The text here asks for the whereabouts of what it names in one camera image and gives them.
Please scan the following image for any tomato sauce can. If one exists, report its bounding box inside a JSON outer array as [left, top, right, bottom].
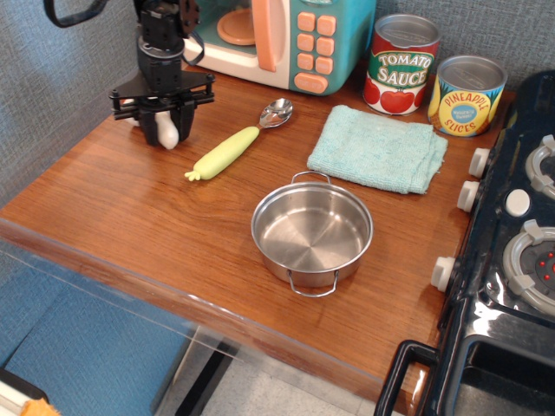
[[363, 14, 441, 115]]

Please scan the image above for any black braided cable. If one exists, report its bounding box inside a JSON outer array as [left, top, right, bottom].
[[42, 0, 109, 29]]

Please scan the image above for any black toy stove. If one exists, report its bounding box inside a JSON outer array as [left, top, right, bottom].
[[375, 70, 554, 415]]

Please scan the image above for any light teal folded cloth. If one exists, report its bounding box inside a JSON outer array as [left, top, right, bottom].
[[307, 105, 448, 194]]

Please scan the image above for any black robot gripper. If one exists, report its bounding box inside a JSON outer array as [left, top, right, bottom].
[[110, 42, 215, 146]]

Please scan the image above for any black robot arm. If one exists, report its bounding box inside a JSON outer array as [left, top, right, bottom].
[[110, 1, 215, 150]]

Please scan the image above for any orange object bottom corner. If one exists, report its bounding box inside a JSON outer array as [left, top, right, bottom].
[[0, 367, 60, 416]]

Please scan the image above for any pineapple slices can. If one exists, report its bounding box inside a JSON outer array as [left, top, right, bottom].
[[428, 55, 507, 137]]

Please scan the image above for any green handled metal spoon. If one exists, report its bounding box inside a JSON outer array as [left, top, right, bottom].
[[184, 98, 293, 182]]

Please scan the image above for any teal toy microwave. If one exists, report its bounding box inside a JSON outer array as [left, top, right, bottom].
[[184, 1, 375, 96]]

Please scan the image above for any white plush mushroom toy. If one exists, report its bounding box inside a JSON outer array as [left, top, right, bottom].
[[127, 111, 180, 150]]

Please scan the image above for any stainless steel pot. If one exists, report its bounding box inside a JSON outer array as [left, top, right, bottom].
[[251, 171, 375, 298]]

